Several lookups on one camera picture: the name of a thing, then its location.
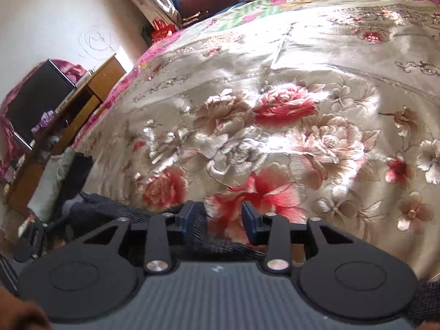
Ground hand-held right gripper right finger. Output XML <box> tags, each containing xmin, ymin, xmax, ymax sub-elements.
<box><xmin>241</xmin><ymin>202</ymin><xmax>360</xmax><ymax>275</ymax></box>

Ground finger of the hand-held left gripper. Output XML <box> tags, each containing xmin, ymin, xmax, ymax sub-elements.
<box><xmin>13</xmin><ymin>221</ymin><xmax>58</xmax><ymax>262</ymax></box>

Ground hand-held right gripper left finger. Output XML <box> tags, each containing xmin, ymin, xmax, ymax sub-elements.
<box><xmin>82</xmin><ymin>200</ymin><xmax>196</xmax><ymax>275</ymax></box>

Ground dark grey pants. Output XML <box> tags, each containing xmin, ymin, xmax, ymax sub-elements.
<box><xmin>61</xmin><ymin>192</ymin><xmax>310</xmax><ymax>267</ymax></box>

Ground brown fuzzy cloth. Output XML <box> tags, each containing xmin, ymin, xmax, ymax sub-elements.
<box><xmin>0</xmin><ymin>284</ymin><xmax>53</xmax><ymax>330</ymax></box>

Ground light grey cloth bundle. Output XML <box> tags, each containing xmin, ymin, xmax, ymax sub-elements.
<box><xmin>26</xmin><ymin>147</ymin><xmax>77</xmax><ymax>222</ymax></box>

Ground floral satin bedspread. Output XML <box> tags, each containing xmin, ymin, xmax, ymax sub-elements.
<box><xmin>72</xmin><ymin>0</ymin><xmax>440</xmax><ymax>282</ymax></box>

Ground purple item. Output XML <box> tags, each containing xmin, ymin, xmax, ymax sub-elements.
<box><xmin>32</xmin><ymin>110</ymin><xmax>57</xmax><ymax>134</ymax></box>

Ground wooden desk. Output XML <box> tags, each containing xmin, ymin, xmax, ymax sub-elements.
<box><xmin>3</xmin><ymin>53</ymin><xmax>127</xmax><ymax>219</ymax></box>

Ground black flat screen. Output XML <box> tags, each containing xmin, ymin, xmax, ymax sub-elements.
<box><xmin>6</xmin><ymin>59</ymin><xmax>77</xmax><ymax>150</ymax></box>

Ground person's grey knit clothing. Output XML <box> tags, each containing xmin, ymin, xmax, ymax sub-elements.
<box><xmin>407</xmin><ymin>280</ymin><xmax>440</xmax><ymax>329</ymax></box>

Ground red shopping bag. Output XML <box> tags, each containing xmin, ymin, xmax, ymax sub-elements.
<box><xmin>149</xmin><ymin>18</ymin><xmax>177</xmax><ymax>43</ymax></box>

